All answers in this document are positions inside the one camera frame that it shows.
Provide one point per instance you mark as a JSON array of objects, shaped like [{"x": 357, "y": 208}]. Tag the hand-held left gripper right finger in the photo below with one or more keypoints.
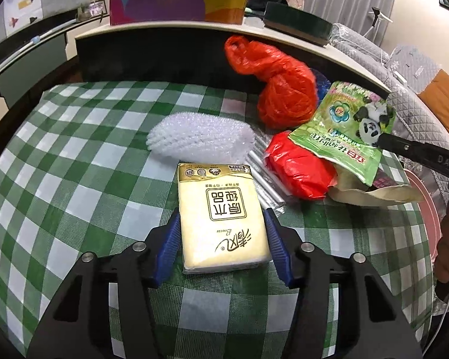
[{"x": 275, "y": 243}]

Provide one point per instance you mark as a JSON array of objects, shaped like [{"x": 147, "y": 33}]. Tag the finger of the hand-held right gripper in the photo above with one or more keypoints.
[{"x": 396, "y": 144}]

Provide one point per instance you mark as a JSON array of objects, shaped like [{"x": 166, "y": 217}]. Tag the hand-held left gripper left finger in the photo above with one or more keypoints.
[{"x": 168, "y": 243}]

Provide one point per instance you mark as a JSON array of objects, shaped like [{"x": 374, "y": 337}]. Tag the pink plastic bin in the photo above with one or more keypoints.
[{"x": 428, "y": 209}]

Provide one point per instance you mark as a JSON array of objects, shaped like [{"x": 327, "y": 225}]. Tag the yellow tissue pack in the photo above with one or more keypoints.
[{"x": 220, "y": 224}]

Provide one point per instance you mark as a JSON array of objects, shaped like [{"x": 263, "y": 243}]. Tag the green panda snack bag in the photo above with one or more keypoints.
[{"x": 340, "y": 131}]

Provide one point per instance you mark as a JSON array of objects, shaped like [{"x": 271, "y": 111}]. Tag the clear plastic wrapper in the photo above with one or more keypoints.
[{"x": 263, "y": 183}]

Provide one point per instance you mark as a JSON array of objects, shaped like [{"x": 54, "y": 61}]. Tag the grey covered sofa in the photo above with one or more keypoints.
[{"x": 415, "y": 101}]

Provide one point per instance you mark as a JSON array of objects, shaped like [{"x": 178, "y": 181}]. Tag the beige paper bag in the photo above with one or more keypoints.
[{"x": 359, "y": 194}]

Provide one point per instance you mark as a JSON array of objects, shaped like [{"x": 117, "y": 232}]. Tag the orange cushion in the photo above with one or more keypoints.
[{"x": 441, "y": 97}]

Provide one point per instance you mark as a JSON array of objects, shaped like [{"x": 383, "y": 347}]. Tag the red plastic bag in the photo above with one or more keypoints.
[{"x": 299, "y": 172}]

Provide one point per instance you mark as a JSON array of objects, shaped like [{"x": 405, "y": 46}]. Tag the blue plastic bag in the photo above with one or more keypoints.
[{"x": 321, "y": 84}]

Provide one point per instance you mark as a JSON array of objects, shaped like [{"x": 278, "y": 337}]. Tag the white bristle brush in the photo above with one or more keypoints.
[{"x": 202, "y": 134}]

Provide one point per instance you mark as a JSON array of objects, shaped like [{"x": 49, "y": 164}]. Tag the orange plastic bag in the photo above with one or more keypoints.
[{"x": 284, "y": 97}]

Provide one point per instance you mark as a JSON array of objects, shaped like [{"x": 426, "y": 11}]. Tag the green checked tablecloth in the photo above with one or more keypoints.
[{"x": 78, "y": 157}]

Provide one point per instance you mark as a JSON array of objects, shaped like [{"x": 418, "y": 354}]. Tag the dark green round box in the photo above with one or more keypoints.
[{"x": 299, "y": 22}]

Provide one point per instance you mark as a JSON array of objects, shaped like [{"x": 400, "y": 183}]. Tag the black hat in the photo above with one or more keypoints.
[{"x": 262, "y": 2}]

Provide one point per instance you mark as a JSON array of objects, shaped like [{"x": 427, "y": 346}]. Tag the white-topped coffee table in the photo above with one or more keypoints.
[{"x": 209, "y": 31}]

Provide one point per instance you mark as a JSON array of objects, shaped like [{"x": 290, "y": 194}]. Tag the dark cabinet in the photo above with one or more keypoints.
[{"x": 22, "y": 56}]

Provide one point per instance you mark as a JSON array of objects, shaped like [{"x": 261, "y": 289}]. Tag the grey printed cover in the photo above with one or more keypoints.
[{"x": 22, "y": 3}]

